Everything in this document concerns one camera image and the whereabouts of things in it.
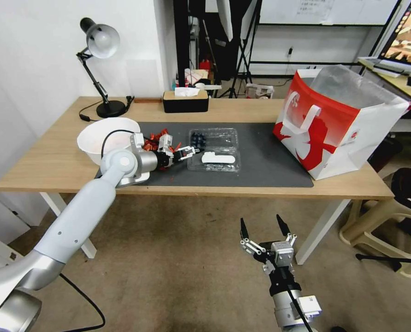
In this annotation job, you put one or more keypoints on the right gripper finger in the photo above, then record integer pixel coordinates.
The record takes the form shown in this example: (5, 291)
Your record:
(251, 243)
(285, 231)

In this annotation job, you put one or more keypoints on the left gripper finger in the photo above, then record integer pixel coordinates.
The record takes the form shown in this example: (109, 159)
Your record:
(181, 158)
(188, 150)

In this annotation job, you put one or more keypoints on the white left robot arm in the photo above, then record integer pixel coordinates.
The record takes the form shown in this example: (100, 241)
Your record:
(87, 204)

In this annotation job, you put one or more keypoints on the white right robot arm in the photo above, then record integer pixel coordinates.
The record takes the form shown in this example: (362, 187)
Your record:
(288, 311)

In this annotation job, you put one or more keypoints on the clear plastic takeout container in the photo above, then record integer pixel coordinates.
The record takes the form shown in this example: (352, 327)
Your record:
(226, 138)

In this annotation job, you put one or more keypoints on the black tissue box wooden lid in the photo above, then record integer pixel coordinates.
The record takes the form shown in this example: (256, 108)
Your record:
(186, 103)

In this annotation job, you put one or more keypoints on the red white takeout bag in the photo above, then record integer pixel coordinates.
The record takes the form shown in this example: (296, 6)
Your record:
(329, 138)

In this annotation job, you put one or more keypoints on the black bag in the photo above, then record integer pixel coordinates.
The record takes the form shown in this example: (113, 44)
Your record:
(409, 190)

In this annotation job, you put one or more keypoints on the dark blueberry cluster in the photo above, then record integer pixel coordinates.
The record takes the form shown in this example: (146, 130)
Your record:
(197, 138)

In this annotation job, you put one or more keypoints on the red wrapper pile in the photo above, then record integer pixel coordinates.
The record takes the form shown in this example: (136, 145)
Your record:
(152, 139)

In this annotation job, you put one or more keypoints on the white food piece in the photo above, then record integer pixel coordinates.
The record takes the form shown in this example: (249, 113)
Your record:
(217, 158)

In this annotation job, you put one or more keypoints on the white tissue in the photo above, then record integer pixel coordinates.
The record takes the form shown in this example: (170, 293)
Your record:
(186, 91)

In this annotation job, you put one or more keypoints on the dark grey desk mat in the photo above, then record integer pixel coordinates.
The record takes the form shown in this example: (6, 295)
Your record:
(260, 166)

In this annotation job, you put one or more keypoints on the white bowl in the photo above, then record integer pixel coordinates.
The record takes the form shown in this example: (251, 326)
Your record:
(92, 138)

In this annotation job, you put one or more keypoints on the red box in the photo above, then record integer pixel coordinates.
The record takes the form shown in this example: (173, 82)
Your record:
(206, 65)

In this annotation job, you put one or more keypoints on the beige plastic stool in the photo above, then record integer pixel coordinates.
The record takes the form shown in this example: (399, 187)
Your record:
(374, 228)

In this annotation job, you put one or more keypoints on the black stand leg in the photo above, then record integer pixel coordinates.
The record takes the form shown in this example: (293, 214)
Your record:
(378, 260)

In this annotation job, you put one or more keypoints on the black tripod stand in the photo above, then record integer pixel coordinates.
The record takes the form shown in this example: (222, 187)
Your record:
(244, 62)

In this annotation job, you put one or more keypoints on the wooden table white legs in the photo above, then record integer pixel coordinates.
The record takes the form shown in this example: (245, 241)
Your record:
(53, 155)

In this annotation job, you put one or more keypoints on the black desk lamp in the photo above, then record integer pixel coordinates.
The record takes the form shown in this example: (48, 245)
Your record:
(103, 38)

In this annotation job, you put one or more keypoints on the white softbox panel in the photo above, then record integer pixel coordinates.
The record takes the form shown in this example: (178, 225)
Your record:
(225, 17)

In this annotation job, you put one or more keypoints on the side desk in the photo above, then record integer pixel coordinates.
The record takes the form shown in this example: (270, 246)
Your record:
(388, 74)

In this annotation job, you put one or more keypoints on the whiteboard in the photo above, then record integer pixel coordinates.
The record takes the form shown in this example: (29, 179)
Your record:
(329, 12)

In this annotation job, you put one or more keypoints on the computer monitor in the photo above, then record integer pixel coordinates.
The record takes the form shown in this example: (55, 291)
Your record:
(406, 31)

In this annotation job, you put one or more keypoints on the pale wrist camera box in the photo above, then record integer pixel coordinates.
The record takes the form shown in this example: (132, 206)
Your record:
(166, 142)
(282, 253)

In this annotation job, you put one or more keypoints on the black shelf frame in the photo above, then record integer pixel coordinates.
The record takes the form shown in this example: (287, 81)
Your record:
(181, 41)

